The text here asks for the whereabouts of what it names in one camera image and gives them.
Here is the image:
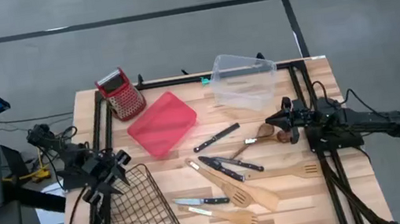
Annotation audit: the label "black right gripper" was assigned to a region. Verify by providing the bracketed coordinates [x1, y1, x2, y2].
[262, 97, 321, 149]

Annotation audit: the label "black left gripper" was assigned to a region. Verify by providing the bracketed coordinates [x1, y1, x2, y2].
[76, 149, 134, 204]

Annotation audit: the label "labelled dark wooden spoon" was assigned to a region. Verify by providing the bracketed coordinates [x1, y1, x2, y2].
[243, 128, 294, 150]

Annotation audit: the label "small paring knife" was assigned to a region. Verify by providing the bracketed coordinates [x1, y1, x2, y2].
[172, 189, 231, 213]

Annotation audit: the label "labelled wooden fork spatula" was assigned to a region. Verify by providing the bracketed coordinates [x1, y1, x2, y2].
[177, 193, 260, 224]

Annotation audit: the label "clear plastic container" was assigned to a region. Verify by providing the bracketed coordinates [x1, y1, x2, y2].
[205, 46, 284, 119]

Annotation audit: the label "slim all-black knife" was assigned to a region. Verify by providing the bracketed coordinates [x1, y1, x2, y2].
[190, 122, 244, 154]

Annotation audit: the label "white paper sheet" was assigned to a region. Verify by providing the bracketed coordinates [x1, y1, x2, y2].
[31, 181, 72, 224]

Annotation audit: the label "flat wooden spatula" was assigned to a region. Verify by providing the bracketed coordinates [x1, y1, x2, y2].
[199, 154, 282, 223]

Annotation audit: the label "black desk leg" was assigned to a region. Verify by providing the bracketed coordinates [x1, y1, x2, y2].
[0, 136, 68, 222]

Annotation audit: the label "pink plastic container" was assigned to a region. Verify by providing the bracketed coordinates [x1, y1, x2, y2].
[122, 87, 204, 164]

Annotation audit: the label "red box grater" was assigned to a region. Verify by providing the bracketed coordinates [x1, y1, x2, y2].
[92, 63, 150, 126]

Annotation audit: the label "labelled slotted wooden spatula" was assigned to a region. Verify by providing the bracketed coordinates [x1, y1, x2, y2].
[184, 149, 255, 216]

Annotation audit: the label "black wire basket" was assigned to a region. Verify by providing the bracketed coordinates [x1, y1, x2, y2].
[97, 159, 182, 224]

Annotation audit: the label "black-handled steel knife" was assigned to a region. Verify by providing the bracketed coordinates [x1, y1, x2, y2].
[213, 149, 266, 179]

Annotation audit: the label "large black-handled knife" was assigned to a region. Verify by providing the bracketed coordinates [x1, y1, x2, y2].
[197, 149, 247, 189]

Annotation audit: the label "yellow cable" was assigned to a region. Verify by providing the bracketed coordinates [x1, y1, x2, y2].
[0, 149, 53, 188]

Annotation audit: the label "thin floor cables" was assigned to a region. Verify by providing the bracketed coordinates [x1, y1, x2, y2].
[0, 109, 75, 135]

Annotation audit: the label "black aluminium table frame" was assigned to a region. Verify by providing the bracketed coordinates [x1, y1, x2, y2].
[35, 38, 400, 224]

